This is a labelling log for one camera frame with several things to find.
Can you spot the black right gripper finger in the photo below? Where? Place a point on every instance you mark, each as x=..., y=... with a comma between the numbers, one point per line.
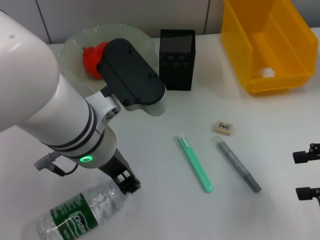
x=303, y=193
x=301, y=157

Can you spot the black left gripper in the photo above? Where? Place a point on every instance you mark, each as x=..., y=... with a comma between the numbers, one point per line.
x=117, y=167

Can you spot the clear green-label water bottle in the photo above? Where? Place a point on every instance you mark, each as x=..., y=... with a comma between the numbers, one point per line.
x=75, y=215

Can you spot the mint green pen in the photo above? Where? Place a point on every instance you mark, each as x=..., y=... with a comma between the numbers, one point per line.
x=196, y=165

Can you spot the white paper ball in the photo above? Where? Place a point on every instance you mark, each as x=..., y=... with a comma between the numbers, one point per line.
x=266, y=72

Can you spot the red tomato toy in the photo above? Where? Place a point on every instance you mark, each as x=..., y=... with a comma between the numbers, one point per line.
x=91, y=61

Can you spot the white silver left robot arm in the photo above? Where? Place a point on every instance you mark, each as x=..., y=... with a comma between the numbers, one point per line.
x=37, y=95

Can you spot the grey marker pen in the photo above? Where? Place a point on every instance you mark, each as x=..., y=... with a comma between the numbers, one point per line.
x=235, y=161

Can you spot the beige eraser with barcode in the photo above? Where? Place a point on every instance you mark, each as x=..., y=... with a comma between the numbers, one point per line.
x=224, y=128

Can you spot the black mesh pen holder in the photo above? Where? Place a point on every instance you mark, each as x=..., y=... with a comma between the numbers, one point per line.
x=180, y=62

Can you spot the green glass fruit plate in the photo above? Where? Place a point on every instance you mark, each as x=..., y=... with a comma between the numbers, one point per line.
x=72, y=57

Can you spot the yellow plastic bin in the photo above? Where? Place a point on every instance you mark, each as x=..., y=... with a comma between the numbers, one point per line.
x=275, y=50

